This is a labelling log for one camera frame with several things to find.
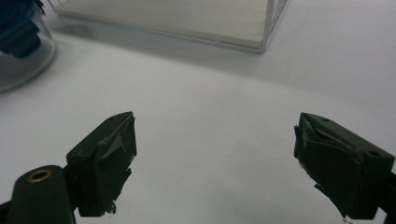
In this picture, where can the dark blue object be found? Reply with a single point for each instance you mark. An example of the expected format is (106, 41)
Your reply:
(18, 28)

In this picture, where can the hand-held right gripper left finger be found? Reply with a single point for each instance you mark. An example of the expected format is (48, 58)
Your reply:
(102, 168)

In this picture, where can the clear glass bowl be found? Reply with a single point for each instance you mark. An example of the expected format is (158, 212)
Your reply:
(18, 62)

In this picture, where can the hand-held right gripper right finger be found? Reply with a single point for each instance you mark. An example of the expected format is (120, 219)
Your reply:
(339, 168)

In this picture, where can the clear acrylic box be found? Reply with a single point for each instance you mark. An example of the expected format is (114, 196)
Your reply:
(174, 18)

